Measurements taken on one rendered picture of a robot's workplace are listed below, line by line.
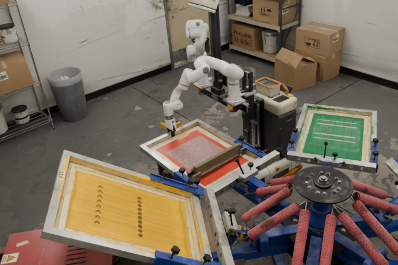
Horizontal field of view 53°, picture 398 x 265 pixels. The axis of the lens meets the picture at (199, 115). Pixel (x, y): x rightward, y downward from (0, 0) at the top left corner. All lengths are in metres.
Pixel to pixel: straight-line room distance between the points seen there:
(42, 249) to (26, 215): 2.10
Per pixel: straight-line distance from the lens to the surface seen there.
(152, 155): 2.98
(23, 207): 4.53
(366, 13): 6.23
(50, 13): 5.83
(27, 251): 2.36
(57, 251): 2.29
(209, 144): 3.08
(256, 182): 2.57
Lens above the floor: 2.67
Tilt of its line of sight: 29 degrees down
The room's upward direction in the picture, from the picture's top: 5 degrees counter-clockwise
